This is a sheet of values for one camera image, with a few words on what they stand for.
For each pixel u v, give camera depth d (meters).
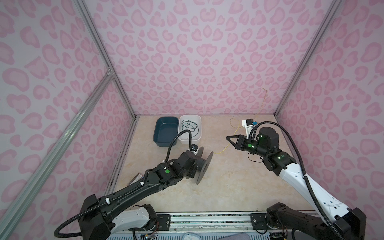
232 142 0.69
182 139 1.10
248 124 0.65
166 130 1.12
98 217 0.39
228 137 0.71
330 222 0.37
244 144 0.64
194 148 0.66
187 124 1.14
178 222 0.75
